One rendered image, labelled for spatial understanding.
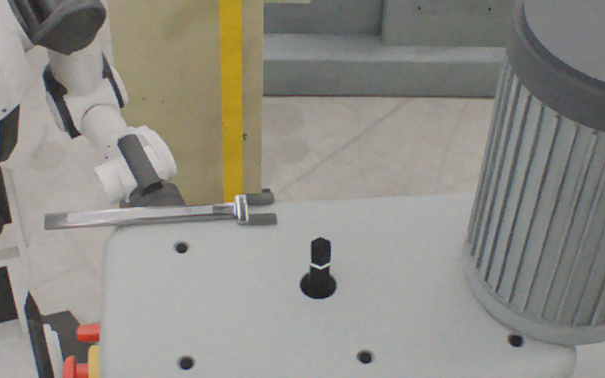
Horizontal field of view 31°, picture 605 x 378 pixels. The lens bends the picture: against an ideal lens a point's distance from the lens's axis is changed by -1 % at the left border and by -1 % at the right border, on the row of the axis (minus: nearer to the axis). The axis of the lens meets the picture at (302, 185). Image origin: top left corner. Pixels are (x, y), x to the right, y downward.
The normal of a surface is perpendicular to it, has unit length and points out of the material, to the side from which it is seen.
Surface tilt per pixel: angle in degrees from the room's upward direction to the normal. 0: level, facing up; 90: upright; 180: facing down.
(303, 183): 0
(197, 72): 90
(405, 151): 0
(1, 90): 93
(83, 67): 109
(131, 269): 0
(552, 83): 90
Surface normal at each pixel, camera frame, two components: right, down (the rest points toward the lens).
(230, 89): 0.11, 0.71
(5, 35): 0.73, 0.09
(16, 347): 0.32, 0.54
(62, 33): 0.47, 0.82
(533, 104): -0.85, 0.35
